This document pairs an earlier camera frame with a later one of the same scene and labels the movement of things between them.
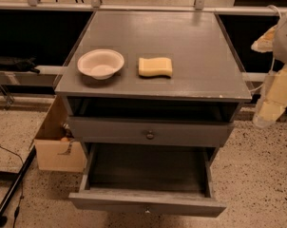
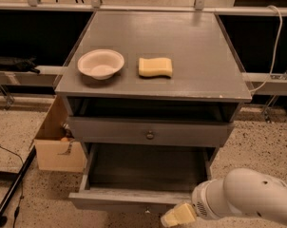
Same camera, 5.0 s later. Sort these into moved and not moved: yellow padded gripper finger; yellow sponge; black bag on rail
Moved: yellow padded gripper finger
Not moved: yellow sponge; black bag on rail
